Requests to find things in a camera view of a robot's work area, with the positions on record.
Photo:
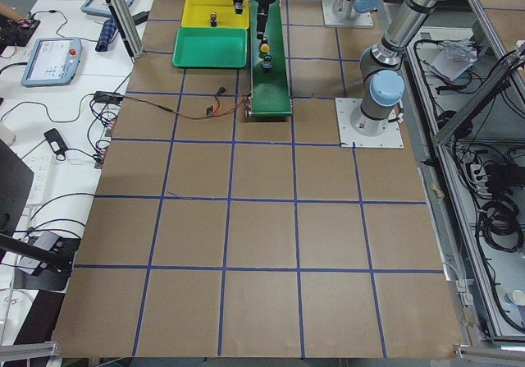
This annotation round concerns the green conveyor belt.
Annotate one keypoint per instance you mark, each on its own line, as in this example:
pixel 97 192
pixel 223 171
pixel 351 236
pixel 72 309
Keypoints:
pixel 270 93

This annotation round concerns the yellow plastic tray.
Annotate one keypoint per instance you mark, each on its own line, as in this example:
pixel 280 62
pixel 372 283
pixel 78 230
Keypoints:
pixel 196 13

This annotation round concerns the green plastic tray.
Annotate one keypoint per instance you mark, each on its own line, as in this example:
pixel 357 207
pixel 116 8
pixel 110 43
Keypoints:
pixel 214 47

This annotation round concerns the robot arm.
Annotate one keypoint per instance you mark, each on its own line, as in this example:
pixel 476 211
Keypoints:
pixel 387 53

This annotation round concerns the lower teach pendant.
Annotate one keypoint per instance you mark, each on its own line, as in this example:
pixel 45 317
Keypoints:
pixel 52 62

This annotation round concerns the aluminium frame post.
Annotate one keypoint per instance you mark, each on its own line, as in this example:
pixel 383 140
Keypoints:
pixel 126 27

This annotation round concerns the black power adapter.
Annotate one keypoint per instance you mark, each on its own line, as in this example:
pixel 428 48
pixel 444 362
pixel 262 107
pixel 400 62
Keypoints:
pixel 57 143

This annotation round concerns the yellow push button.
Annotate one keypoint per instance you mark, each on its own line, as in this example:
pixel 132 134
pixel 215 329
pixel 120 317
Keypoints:
pixel 213 19
pixel 264 46

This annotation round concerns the blue plaid folded umbrella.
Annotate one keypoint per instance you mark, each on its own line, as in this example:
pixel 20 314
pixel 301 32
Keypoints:
pixel 107 35

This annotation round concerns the green push button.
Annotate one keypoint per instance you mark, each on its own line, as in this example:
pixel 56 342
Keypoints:
pixel 267 65

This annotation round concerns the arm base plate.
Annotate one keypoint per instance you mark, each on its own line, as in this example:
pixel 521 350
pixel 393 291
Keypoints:
pixel 354 14
pixel 358 131

